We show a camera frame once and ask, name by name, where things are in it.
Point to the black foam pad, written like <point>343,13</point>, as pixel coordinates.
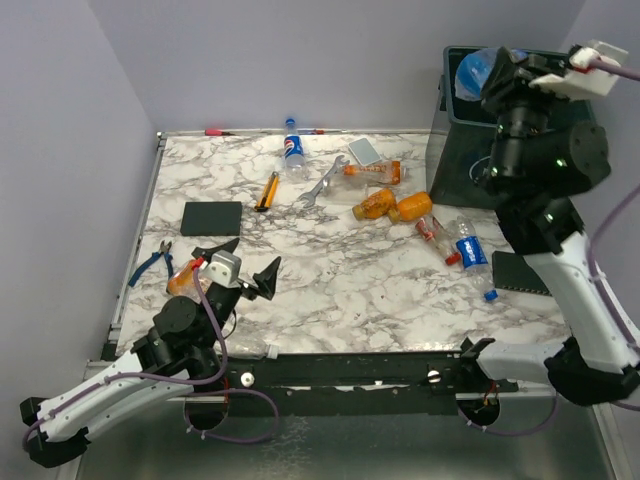
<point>512,273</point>
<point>211,219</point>

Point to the plain orange juice bottle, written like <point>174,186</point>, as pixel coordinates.
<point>410,208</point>

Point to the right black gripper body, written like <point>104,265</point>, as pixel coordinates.
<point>524,108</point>

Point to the Pepsi bottle right side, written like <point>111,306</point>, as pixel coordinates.
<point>475,262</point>

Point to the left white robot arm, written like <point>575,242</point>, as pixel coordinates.
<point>184,352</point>

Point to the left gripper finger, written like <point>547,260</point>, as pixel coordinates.
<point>229,247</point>
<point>266,280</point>

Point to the clear crushed bottle front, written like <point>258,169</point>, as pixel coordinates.
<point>251,348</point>

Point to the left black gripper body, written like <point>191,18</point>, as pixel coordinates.
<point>222,306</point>

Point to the black foam pad right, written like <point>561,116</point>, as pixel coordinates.
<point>512,273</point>

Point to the upright Pepsi bottle far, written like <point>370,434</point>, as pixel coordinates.
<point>295,164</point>

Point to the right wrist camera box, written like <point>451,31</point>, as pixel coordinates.
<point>591,72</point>

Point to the black foam pad left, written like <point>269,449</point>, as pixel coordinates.
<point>211,219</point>

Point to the crushed orange label bottle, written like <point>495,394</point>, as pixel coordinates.
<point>385,173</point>

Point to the white power bank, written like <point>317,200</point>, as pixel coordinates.
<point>363,152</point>

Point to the large orange drink bottle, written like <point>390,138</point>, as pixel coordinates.
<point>181,283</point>

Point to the light blue label bottle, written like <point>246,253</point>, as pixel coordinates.
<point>473,72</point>

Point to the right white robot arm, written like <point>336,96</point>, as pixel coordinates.
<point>599,362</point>

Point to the yellow utility knife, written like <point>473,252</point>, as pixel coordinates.
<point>268,193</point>

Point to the red marker pen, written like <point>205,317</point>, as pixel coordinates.
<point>218,133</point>

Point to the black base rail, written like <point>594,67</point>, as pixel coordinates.
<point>362,383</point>

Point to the dark green plastic bin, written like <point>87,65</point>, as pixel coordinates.
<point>465,145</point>

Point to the silver wrench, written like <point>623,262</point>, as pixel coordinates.
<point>309,198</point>

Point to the small red label bottle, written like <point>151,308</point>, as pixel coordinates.
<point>438,238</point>

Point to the orange juice bottle patterned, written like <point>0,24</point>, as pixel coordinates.
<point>375,205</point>

